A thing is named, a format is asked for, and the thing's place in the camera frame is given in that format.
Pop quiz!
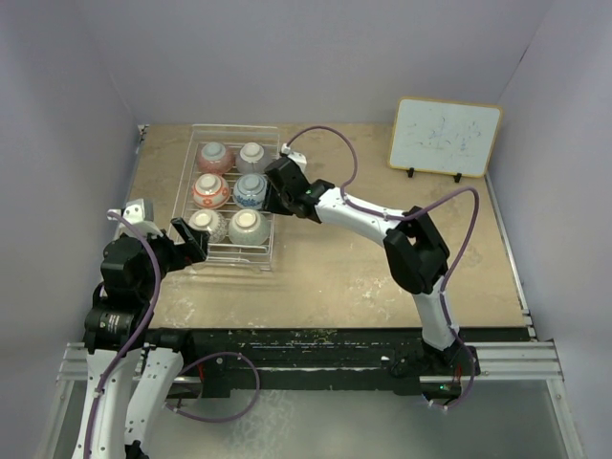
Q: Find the orange floral bowl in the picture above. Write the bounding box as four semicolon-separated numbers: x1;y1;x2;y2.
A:
192;173;230;209

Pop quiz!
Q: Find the purple patterned bowl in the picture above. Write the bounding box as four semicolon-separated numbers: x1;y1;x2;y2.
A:
188;208;228;244

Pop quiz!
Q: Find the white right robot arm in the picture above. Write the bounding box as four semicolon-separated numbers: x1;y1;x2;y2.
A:
263;156;461;374

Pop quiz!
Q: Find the green patterned bowl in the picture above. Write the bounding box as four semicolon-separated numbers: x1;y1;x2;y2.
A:
228;208;270;246

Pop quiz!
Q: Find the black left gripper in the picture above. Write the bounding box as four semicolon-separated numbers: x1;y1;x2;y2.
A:
134;216;208;298

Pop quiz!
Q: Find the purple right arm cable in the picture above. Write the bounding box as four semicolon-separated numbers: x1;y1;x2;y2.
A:
284;125;482;411

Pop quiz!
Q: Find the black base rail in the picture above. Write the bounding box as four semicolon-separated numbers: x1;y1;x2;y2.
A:
145;328;480;398

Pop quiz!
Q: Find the blue floral bowl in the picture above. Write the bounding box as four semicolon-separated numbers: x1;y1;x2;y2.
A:
232;173;267;210

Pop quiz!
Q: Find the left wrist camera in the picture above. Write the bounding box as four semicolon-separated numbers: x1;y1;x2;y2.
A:
106;198;154;225

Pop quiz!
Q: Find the aluminium frame rail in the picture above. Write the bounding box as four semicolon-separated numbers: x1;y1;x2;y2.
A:
34;341;586;458

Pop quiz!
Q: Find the pink patterned bowl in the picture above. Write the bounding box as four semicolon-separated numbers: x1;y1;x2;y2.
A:
196;142;235;175

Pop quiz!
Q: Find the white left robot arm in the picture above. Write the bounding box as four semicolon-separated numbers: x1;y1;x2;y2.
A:
73;216;209;458

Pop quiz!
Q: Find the white wire dish rack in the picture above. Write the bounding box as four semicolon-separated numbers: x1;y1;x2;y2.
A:
173;124;279;271

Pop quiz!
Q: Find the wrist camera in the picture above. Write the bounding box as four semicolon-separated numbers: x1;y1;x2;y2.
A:
280;143;307;173
106;198;154;225

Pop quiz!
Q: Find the grey striped bowl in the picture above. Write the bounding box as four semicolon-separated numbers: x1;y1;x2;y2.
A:
235;142;273;174

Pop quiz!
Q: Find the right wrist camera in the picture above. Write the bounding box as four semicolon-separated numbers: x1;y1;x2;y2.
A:
280;143;307;173

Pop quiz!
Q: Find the yellow framed whiteboard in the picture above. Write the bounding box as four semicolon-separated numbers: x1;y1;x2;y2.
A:
388;98;503;178

